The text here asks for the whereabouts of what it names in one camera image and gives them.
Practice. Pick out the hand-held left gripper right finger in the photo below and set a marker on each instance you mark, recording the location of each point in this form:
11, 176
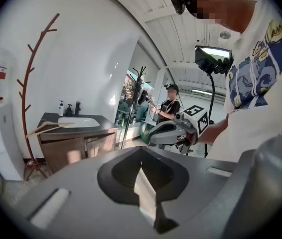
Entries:
195, 183

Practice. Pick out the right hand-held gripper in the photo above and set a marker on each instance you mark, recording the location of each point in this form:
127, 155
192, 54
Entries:
198, 119

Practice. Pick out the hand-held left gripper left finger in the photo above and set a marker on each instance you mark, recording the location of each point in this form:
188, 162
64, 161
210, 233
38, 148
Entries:
81, 183

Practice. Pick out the wooden clothes hanger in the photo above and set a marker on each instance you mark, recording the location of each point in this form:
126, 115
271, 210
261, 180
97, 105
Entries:
66, 125

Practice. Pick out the brown tree-shaped coat rack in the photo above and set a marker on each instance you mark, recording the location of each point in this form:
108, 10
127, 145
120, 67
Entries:
24, 118

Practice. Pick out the person's right forearm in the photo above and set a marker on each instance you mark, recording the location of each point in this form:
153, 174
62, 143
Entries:
213, 132

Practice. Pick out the black coat stand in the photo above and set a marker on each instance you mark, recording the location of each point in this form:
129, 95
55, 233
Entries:
136, 88

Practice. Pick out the wooden vanity cabinet dark counter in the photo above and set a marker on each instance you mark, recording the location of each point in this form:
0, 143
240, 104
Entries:
63, 151

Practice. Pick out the white sink basin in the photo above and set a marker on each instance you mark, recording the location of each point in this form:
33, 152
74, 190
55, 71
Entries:
80, 122

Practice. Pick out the black gooseneck stand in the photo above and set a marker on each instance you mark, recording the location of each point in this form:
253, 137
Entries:
212, 96

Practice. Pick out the black soap pump bottle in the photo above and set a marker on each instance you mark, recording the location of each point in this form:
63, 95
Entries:
69, 111

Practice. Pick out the black faucet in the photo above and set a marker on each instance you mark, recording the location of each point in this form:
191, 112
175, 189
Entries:
77, 108

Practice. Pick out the white soap pump bottle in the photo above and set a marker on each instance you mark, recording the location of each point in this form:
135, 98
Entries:
61, 109

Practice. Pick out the white water dispenser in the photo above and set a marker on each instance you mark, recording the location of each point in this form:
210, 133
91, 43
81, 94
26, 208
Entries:
4, 143

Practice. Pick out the black tablet screen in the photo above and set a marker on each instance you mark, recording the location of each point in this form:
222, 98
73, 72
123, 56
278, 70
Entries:
212, 58

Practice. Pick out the person's white printed t-shirt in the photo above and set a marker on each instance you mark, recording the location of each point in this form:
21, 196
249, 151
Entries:
260, 96

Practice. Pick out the round ceiling lamp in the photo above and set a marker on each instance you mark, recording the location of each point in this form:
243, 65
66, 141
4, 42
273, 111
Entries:
225, 35

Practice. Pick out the person's head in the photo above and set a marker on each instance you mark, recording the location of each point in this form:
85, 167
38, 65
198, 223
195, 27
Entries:
220, 4

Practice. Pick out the black head-mounted camera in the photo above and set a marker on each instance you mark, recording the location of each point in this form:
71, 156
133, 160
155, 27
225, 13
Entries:
178, 1

